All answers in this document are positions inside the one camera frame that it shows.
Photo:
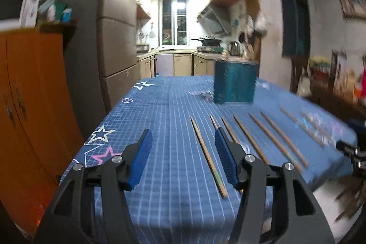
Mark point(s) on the black wok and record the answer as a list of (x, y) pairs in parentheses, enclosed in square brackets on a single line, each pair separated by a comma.
[(210, 40)]

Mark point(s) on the white hanging plastic bag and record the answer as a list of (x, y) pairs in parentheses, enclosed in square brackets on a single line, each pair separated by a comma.
[(263, 24)]

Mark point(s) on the beige kitchen base cabinets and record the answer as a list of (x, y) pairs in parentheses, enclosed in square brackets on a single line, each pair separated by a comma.
[(183, 64)]

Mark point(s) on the kitchen window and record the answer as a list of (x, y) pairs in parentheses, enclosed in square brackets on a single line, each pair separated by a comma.
[(174, 22)]

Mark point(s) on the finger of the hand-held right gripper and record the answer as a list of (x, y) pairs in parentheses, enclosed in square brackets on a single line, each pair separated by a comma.
[(353, 153)]

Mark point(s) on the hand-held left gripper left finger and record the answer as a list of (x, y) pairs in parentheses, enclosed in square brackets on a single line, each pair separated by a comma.
[(140, 159)]

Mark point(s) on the steel range hood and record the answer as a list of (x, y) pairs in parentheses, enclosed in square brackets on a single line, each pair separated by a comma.
[(214, 19)]

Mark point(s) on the blue checked star tablecloth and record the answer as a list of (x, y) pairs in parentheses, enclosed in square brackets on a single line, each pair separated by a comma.
[(171, 124)]

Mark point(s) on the framed wall picture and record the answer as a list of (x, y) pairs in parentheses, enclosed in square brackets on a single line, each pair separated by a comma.
[(353, 4)]

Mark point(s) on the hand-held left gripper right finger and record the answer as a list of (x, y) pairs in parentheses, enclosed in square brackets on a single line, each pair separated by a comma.
[(226, 159)]

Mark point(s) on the dark wooden sideboard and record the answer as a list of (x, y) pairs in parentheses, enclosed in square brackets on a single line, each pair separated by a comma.
[(328, 101)]

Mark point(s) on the blue slotted utensil holder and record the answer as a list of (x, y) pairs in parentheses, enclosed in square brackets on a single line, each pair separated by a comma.
[(236, 81)]

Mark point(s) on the small countertop oven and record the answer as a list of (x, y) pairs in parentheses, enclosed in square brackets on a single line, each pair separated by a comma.
[(143, 48)]

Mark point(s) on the green box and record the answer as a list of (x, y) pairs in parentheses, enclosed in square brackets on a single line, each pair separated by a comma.
[(60, 8)]

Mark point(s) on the wooden stool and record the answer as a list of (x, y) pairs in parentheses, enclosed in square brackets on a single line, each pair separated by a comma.
[(350, 201)]

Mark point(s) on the orange wooden cabinet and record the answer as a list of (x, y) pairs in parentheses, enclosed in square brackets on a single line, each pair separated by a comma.
[(34, 118)]

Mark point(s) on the dark blue curtained window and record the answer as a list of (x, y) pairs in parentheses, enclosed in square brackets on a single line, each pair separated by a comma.
[(293, 21)]

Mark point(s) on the steel electric kettle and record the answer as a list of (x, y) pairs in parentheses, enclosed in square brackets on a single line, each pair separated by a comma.
[(235, 49)]

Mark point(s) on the grey refrigerator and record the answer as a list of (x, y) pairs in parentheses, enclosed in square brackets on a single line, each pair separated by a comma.
[(117, 46)]

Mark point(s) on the bunch of wooden chopsticks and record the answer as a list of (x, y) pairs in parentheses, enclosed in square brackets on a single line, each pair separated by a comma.
[(209, 158)]

